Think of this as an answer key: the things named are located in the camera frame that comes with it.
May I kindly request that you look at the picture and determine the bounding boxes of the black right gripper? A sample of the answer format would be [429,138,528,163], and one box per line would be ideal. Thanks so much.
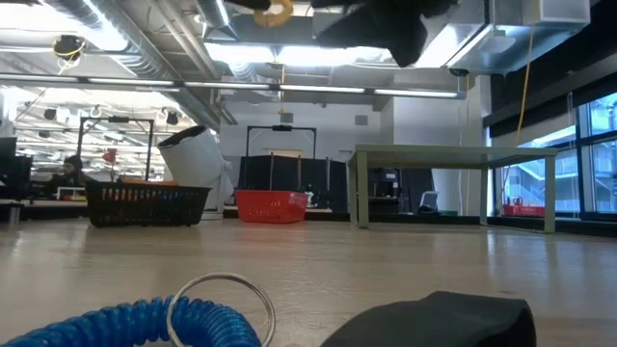
[310,0,459,68]

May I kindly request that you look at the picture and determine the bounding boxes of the orange coil wristband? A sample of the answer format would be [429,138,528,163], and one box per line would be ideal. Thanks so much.
[253,0,295,29]

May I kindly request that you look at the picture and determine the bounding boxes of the red plastic basket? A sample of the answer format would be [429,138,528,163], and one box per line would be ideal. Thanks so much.
[234,189,309,225]

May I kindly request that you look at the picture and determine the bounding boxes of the black plastic basket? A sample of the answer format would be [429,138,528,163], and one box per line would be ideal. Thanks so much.
[85,180,213,228]

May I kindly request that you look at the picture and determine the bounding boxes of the black binder clip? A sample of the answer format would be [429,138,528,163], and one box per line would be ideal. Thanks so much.
[320,290,538,347]

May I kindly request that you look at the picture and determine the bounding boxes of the blue coil wristband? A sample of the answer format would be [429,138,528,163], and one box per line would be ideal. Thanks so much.
[0,272,279,347]

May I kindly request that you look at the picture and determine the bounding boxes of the grey office chair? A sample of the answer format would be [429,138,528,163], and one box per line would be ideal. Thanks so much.
[416,190,441,214]

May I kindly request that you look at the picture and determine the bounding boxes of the white tilted desk lamp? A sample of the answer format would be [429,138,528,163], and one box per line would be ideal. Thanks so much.
[156,124,236,222]

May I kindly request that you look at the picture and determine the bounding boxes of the long ceiling light strip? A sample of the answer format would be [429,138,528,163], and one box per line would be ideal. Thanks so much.
[0,73,468,100]

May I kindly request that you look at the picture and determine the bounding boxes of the green perforated metal shelf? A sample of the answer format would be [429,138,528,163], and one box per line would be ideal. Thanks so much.
[346,144,559,235]

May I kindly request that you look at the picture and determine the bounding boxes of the black equipment cabinet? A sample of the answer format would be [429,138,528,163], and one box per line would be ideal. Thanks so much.
[368,167,435,216]

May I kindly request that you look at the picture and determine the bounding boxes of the white ceiling box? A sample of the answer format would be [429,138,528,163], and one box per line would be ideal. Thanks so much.
[523,0,592,29]

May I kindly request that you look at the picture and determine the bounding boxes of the black partition screen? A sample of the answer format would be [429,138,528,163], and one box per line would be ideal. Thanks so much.
[238,154,348,209]

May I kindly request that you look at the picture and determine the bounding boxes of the large glass window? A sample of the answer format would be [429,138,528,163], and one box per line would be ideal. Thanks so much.
[500,91,617,221]

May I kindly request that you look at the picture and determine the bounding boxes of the person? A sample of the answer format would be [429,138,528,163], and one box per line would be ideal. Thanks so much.
[47,153,95,199]

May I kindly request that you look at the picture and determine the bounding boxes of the silver ventilation duct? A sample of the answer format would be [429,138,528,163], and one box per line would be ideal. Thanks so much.
[42,0,232,127]

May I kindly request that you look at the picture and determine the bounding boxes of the grey ceiling duct hood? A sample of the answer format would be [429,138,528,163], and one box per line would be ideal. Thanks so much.
[445,23,536,77]

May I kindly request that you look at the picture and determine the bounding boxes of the black gantry frame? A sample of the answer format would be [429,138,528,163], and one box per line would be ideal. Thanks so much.
[245,123,318,160]
[76,115,155,184]

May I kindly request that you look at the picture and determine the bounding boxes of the yellow hanging cord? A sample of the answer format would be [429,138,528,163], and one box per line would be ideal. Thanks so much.
[514,23,536,148]

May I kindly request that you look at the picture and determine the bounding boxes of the black ceiling cable reel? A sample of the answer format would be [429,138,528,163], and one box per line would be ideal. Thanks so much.
[51,34,88,64]

